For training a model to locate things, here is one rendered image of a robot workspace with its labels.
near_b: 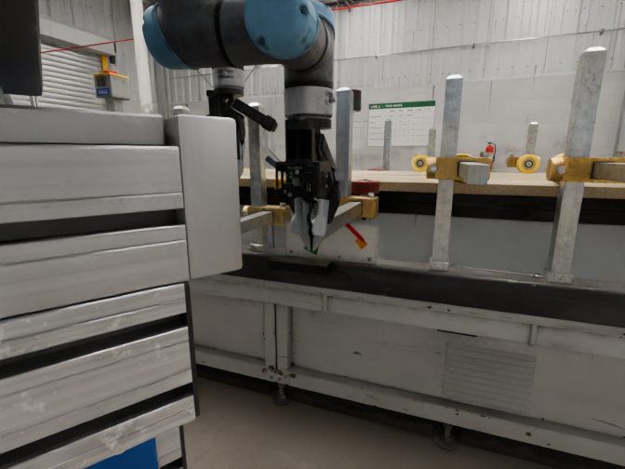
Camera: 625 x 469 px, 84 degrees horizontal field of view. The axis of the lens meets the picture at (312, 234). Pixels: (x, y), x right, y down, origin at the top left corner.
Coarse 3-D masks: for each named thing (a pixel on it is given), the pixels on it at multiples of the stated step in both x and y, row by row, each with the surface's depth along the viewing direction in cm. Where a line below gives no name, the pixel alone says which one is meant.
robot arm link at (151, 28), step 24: (168, 0) 41; (192, 0) 41; (216, 0) 41; (144, 24) 43; (168, 24) 42; (192, 24) 41; (216, 24) 41; (168, 48) 43; (192, 48) 43; (216, 48) 42
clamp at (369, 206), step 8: (344, 200) 89; (352, 200) 88; (360, 200) 88; (368, 200) 87; (376, 200) 87; (368, 208) 88; (376, 208) 88; (360, 216) 89; (368, 216) 88; (376, 216) 89
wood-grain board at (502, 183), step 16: (272, 176) 129; (352, 176) 129; (368, 176) 129; (384, 176) 129; (400, 176) 129; (416, 176) 129; (496, 176) 129; (512, 176) 129; (528, 176) 129; (544, 176) 129; (416, 192) 100; (432, 192) 98; (464, 192) 95; (480, 192) 94; (496, 192) 93; (512, 192) 91; (528, 192) 90; (544, 192) 89; (592, 192) 85; (608, 192) 84; (624, 192) 83
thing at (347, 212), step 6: (348, 204) 84; (354, 204) 84; (360, 204) 87; (342, 210) 74; (348, 210) 76; (354, 210) 81; (360, 210) 87; (336, 216) 67; (342, 216) 71; (348, 216) 76; (354, 216) 82; (312, 222) 60; (336, 222) 67; (342, 222) 72; (330, 228) 64; (336, 228) 68; (312, 234) 61; (330, 234) 64
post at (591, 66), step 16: (592, 48) 67; (592, 64) 67; (576, 80) 71; (592, 80) 68; (576, 96) 70; (592, 96) 68; (576, 112) 70; (592, 112) 69; (576, 128) 70; (592, 128) 69; (576, 144) 71; (560, 192) 75; (576, 192) 73; (560, 208) 74; (576, 208) 73; (560, 224) 75; (576, 224) 74; (560, 240) 75; (560, 256) 76; (560, 272) 77
